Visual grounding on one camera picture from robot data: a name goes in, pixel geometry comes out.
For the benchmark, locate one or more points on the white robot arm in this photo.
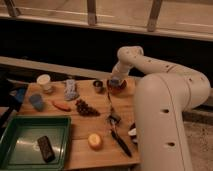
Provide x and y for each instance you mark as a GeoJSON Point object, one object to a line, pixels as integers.
{"type": "Point", "coordinates": [161, 95]}

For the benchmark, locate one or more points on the black handled brush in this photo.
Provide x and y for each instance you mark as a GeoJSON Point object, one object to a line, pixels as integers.
{"type": "Point", "coordinates": [114, 120]}

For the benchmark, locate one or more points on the dark rectangular block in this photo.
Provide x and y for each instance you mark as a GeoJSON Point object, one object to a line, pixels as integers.
{"type": "Point", "coordinates": [46, 150]}

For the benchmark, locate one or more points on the small metal cup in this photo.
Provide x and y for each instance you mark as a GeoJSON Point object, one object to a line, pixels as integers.
{"type": "Point", "coordinates": [98, 86]}

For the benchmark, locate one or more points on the red bowl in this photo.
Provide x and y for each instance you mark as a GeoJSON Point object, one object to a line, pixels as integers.
{"type": "Point", "coordinates": [116, 89]}

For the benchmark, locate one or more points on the orange carrot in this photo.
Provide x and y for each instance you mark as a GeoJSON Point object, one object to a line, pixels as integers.
{"type": "Point", "coordinates": [61, 106]}

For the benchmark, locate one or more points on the black white object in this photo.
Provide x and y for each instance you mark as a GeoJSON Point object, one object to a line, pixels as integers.
{"type": "Point", "coordinates": [132, 133]}

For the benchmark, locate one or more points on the green plastic tray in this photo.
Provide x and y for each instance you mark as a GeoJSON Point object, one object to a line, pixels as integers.
{"type": "Point", "coordinates": [19, 150]}

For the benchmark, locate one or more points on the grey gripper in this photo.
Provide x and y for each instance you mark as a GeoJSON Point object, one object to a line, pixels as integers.
{"type": "Point", "coordinates": [115, 81]}

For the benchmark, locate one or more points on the blue object at edge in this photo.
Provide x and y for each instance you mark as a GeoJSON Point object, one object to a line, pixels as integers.
{"type": "Point", "coordinates": [19, 94]}

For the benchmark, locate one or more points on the dark grape bunch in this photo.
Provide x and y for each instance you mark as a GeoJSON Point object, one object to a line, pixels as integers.
{"type": "Point", "coordinates": [85, 110]}

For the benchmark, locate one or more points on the white plastic cup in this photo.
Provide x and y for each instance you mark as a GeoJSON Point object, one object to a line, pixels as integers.
{"type": "Point", "coordinates": [44, 81]}

